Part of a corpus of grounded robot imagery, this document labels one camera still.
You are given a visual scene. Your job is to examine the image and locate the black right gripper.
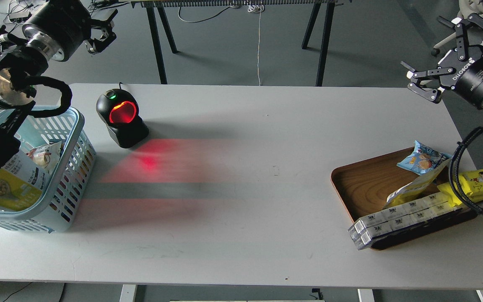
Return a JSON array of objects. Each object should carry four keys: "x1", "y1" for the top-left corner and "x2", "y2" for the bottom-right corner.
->
[{"x1": 400, "y1": 25, "x2": 483, "y2": 110}]

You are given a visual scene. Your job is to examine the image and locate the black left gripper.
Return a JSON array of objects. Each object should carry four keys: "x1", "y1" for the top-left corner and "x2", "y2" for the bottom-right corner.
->
[{"x1": 22, "y1": 0, "x2": 118, "y2": 62}]

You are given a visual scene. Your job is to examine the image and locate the yellow nut snack pouch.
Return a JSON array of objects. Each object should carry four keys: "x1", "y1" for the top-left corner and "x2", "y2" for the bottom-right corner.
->
[{"x1": 0, "y1": 151, "x2": 51, "y2": 211}]

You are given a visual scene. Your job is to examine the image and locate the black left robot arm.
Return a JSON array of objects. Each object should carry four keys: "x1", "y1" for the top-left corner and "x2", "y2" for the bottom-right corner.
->
[{"x1": 0, "y1": 0, "x2": 118, "y2": 168}]

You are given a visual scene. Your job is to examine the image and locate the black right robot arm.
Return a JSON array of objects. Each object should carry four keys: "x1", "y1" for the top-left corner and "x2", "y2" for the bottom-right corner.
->
[{"x1": 401, "y1": 13, "x2": 483, "y2": 152}]

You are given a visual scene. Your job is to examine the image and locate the blue snack packet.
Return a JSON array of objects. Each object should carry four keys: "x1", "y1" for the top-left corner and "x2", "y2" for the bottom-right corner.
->
[{"x1": 396, "y1": 140, "x2": 451, "y2": 175}]

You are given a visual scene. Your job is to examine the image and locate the white red snack bag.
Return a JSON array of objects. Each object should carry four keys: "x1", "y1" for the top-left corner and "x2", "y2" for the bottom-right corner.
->
[{"x1": 26, "y1": 140, "x2": 65, "y2": 174}]

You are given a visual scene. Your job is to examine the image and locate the bright yellow cartoon snack bag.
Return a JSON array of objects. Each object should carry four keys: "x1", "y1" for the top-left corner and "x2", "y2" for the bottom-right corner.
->
[{"x1": 434, "y1": 169, "x2": 483, "y2": 206}]

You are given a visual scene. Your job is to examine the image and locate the yellow white snack pouch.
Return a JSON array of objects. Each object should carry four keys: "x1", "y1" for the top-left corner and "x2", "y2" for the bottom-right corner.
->
[{"x1": 383, "y1": 165, "x2": 448, "y2": 209}]

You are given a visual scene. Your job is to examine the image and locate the light blue plastic basket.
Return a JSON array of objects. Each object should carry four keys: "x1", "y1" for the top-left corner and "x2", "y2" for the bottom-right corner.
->
[{"x1": 0, "y1": 107, "x2": 96, "y2": 233}]

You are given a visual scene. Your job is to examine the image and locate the black barcode scanner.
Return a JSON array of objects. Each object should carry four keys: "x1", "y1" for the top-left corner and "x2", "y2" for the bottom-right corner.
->
[{"x1": 96, "y1": 82, "x2": 150, "y2": 148}]

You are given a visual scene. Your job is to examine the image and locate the black legged background table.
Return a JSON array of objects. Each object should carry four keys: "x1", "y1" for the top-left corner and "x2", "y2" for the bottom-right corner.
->
[{"x1": 132, "y1": 0, "x2": 345, "y2": 86}]

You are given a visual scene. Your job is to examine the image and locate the brown wooden tray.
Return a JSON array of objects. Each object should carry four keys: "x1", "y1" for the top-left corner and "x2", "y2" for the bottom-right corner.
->
[{"x1": 330, "y1": 147, "x2": 478, "y2": 250}]

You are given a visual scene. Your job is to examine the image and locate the upper white drink carton pack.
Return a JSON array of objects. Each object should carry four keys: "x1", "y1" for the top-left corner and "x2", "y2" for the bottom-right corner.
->
[{"x1": 348, "y1": 193, "x2": 459, "y2": 238}]

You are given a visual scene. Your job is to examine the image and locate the white drink carton pack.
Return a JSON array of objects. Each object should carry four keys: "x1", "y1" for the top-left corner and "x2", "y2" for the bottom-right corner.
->
[
  {"x1": 348, "y1": 203, "x2": 460, "y2": 250},
  {"x1": 348, "y1": 193, "x2": 459, "y2": 238}
]

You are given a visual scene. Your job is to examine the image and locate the lower white drink carton pack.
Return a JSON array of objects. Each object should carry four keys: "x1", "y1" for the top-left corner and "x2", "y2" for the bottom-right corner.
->
[{"x1": 348, "y1": 203, "x2": 460, "y2": 250}]

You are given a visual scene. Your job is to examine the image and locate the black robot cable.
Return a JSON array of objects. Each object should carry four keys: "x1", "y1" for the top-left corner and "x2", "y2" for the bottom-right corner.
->
[{"x1": 449, "y1": 124, "x2": 483, "y2": 223}]

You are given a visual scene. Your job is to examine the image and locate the white hanging cable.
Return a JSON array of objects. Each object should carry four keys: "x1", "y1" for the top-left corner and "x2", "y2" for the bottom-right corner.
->
[{"x1": 247, "y1": 3, "x2": 265, "y2": 86}]

